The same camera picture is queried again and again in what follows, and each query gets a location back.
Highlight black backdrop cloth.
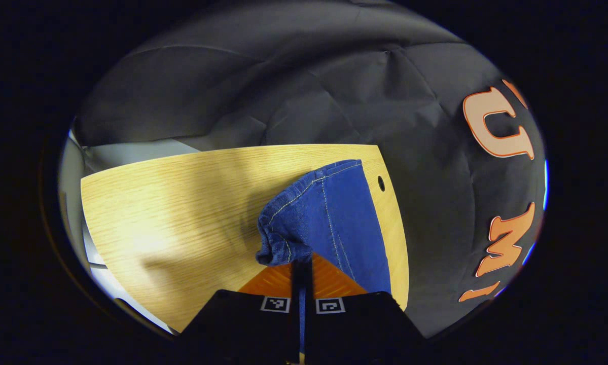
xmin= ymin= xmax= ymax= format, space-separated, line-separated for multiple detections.
xmin=73 ymin=0 xmax=548 ymax=339

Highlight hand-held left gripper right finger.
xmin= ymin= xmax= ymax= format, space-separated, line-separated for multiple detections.
xmin=304 ymin=252 xmax=427 ymax=363

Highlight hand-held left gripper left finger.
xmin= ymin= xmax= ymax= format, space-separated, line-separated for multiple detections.
xmin=178 ymin=253 xmax=301 ymax=363

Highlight blue denim jeans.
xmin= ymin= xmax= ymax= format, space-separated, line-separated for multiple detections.
xmin=256 ymin=159 xmax=392 ymax=355

